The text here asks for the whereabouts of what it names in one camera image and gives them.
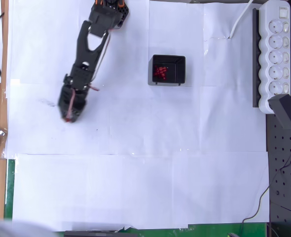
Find black open box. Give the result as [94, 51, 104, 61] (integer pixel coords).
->
[147, 54, 186, 86]

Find green cutting mat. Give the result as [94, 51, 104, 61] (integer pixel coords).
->
[3, 158, 270, 237]

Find white paper table cover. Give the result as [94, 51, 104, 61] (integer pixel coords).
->
[4, 0, 271, 233]

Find black flat device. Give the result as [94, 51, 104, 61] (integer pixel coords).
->
[63, 230, 138, 237]

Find blurry grey object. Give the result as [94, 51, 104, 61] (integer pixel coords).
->
[0, 212, 59, 237]

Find white power strip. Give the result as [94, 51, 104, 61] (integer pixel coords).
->
[258, 0, 291, 115]

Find black power adapter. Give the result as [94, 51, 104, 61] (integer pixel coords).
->
[268, 93, 291, 136]

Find black perforated pegboard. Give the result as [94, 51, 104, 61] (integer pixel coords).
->
[265, 0, 291, 237]

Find pink gripper servo cable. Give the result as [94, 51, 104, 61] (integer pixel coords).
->
[66, 88, 76, 119]

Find white power strip cable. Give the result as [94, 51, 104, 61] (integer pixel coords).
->
[228, 0, 255, 40]

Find thin black adapter cable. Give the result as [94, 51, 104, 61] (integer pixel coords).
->
[241, 133, 291, 233]

